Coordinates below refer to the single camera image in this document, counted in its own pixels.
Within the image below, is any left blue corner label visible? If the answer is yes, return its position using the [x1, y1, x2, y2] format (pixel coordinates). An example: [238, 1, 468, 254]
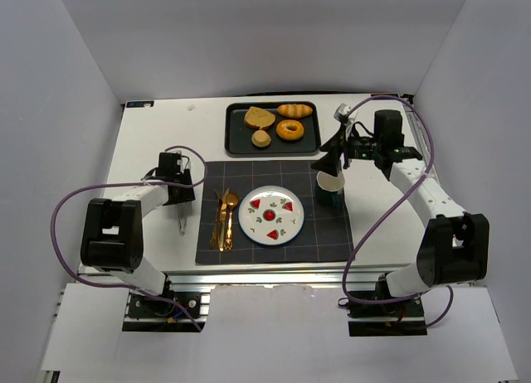
[125, 100, 154, 109]

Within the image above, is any blue corner label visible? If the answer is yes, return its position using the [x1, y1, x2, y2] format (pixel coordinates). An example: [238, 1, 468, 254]
[125, 100, 154, 109]
[371, 94, 402, 101]

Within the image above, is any striped bread roll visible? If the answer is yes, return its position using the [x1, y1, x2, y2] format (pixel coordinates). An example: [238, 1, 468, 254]
[277, 104, 313, 119]

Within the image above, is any gold fork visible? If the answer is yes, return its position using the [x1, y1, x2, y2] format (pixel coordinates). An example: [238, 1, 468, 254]
[210, 189, 222, 249]

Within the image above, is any black rectangular tray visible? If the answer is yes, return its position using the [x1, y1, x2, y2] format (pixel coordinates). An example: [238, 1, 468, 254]
[225, 101, 321, 157]

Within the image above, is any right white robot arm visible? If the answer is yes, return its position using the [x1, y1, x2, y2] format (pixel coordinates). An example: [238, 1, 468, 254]
[311, 104, 490, 304]

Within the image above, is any orange bagel donut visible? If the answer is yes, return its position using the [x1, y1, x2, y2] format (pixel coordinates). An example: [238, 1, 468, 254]
[276, 119, 304, 141]

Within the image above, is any green mug white interior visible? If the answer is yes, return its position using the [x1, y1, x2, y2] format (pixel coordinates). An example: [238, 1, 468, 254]
[314, 172, 345, 208]

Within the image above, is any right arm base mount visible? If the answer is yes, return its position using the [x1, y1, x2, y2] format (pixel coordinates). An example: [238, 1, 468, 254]
[338, 273, 427, 337]

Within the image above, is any gold spoon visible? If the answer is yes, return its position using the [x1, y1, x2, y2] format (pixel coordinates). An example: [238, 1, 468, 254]
[224, 192, 239, 251]

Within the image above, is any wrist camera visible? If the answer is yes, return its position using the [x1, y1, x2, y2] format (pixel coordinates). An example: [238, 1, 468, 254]
[334, 104, 358, 128]
[173, 151, 190, 173]

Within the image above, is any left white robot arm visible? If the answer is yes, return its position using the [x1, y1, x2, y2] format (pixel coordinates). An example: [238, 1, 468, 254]
[80, 152, 195, 298]

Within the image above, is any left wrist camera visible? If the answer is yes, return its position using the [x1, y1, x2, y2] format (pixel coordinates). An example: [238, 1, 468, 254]
[173, 151, 190, 173]

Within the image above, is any dark checked placemat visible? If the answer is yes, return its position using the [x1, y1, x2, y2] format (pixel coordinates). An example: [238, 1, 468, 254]
[195, 159, 353, 264]

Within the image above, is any sliced brown bread loaf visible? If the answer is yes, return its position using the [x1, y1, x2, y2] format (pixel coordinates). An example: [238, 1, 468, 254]
[244, 106, 276, 130]

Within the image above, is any white watermelon pattern plate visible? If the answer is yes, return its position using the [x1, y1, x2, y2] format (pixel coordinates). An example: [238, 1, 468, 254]
[238, 186, 305, 246]

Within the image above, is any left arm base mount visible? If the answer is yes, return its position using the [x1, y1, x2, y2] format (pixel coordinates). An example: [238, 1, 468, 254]
[122, 291, 207, 333]

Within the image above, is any small round bun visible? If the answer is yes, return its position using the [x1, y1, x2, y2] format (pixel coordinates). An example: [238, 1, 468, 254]
[251, 130, 271, 148]

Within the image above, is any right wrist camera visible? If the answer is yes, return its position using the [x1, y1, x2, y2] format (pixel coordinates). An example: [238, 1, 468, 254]
[334, 104, 358, 128]

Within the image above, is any right blue corner label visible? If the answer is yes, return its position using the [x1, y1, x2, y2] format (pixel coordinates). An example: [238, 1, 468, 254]
[371, 94, 402, 101]

